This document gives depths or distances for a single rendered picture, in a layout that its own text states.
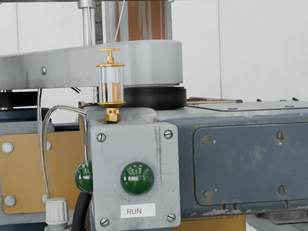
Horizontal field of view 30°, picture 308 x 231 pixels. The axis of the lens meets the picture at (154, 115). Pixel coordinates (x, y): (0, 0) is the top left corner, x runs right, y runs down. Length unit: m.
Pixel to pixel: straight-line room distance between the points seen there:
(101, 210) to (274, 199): 0.18
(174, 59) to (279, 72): 5.44
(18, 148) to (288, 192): 0.48
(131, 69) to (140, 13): 0.39
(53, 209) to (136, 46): 0.24
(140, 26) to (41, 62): 0.30
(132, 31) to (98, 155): 0.57
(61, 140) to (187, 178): 0.39
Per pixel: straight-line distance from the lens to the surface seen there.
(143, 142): 0.50
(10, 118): 0.96
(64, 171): 0.92
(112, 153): 0.49
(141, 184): 0.48
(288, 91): 6.14
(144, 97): 0.66
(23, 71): 0.83
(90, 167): 0.51
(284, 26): 6.15
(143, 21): 1.05
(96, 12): 1.10
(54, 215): 0.76
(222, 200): 0.57
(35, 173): 0.93
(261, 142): 0.57
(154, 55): 0.66
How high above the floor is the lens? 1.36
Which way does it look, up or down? 3 degrees down
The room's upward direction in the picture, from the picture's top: 2 degrees counter-clockwise
